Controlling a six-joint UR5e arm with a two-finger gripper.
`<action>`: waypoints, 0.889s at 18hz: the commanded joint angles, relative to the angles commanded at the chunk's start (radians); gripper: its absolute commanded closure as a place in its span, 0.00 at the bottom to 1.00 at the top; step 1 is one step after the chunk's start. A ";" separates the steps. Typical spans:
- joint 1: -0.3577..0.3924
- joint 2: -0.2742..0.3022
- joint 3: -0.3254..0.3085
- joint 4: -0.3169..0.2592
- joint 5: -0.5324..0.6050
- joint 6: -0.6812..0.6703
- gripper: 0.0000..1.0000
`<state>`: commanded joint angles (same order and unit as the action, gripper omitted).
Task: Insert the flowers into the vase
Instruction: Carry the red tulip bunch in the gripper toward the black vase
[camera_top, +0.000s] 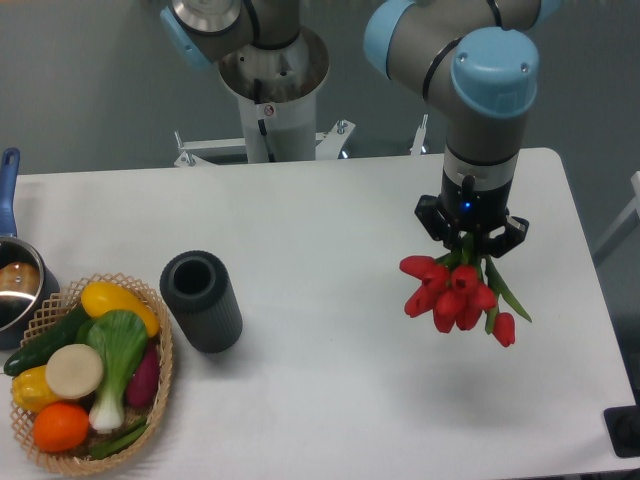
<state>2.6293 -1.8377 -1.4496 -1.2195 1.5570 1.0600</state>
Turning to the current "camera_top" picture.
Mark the white frame at right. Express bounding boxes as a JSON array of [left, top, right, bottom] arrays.
[[592, 171, 639, 267]]

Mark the green cucumber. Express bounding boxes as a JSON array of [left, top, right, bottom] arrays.
[[4, 306, 90, 377]]

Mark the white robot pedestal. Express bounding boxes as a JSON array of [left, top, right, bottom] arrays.
[[174, 27, 356, 167]]

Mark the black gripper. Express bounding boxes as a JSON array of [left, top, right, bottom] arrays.
[[414, 173, 529, 258]]

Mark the yellow bell pepper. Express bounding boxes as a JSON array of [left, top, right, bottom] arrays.
[[12, 365, 62, 413]]

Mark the black device at table edge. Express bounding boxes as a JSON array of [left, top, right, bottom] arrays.
[[603, 405, 639, 458]]

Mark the woven wicker basket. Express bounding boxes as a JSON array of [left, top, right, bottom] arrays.
[[9, 273, 173, 477]]

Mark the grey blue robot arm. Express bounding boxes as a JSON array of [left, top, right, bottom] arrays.
[[160, 1, 558, 258]]

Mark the green bean pod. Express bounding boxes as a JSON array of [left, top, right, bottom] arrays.
[[89, 423, 149, 460]]

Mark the dark grey ribbed vase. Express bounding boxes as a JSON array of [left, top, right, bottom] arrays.
[[159, 250, 243, 354]]

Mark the blue handled saucepan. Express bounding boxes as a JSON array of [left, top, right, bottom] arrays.
[[1, 147, 59, 351]]

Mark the orange fruit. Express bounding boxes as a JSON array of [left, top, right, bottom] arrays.
[[32, 402, 90, 453]]

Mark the beige round slice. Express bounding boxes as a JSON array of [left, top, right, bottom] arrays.
[[45, 344, 104, 400]]

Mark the purple sweet potato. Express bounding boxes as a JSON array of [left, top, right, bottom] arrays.
[[125, 343, 160, 408]]

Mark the red tulip bouquet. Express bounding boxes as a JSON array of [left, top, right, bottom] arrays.
[[399, 233, 532, 347]]

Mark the green bok choy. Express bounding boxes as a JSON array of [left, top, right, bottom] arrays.
[[86, 310, 148, 434]]

